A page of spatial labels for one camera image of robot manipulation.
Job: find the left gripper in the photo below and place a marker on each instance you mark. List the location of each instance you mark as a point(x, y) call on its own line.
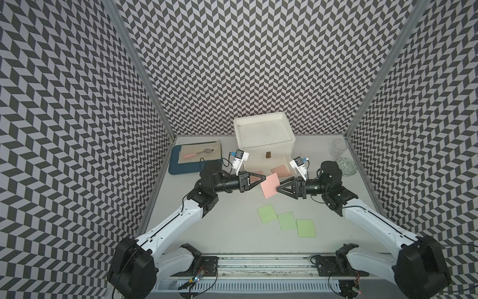
point(241, 182)

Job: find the blue tray mat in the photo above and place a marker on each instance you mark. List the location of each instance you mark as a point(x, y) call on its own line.
point(175, 168)

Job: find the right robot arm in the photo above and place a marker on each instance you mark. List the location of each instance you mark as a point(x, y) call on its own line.
point(394, 239)

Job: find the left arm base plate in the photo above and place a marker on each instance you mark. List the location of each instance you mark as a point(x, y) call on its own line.
point(207, 263)

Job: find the white three-drawer cabinet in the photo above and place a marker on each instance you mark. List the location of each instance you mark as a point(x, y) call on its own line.
point(259, 134)

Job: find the beige folded cloth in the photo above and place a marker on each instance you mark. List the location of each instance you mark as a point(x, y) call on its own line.
point(197, 147)

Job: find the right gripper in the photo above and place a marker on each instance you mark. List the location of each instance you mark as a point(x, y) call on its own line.
point(301, 187)

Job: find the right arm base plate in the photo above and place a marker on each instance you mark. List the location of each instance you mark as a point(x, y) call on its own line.
point(331, 266)

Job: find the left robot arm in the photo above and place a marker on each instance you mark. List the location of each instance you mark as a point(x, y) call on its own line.
point(139, 263)

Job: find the aluminium front rail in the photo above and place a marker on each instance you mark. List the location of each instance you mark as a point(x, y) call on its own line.
point(269, 267)

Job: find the clear glass cup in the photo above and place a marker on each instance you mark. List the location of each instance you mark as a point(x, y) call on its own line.
point(338, 148)

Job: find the white drawer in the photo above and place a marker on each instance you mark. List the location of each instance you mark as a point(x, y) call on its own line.
point(268, 166)

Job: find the green sticky note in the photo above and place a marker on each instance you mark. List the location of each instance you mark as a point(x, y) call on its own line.
point(267, 214)
point(306, 228)
point(287, 221)

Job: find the pink-handled metal spoon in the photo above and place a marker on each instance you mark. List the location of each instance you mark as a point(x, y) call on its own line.
point(205, 151)

